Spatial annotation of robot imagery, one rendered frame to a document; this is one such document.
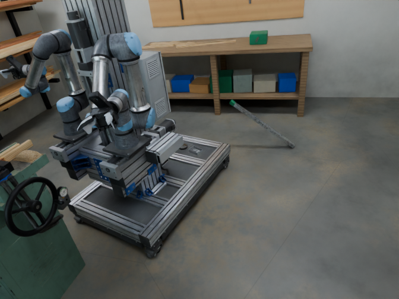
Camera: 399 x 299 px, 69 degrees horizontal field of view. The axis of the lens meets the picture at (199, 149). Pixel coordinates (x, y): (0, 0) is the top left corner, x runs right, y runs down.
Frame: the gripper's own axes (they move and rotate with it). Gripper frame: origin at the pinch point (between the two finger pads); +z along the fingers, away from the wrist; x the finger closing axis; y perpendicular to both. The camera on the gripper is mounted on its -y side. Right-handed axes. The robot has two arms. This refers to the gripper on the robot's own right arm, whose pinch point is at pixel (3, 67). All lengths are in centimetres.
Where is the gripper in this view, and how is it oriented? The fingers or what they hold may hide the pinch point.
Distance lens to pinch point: 260.6
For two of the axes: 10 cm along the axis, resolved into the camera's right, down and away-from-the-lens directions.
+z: -9.6, -0.6, 2.9
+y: 1.4, 7.6, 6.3
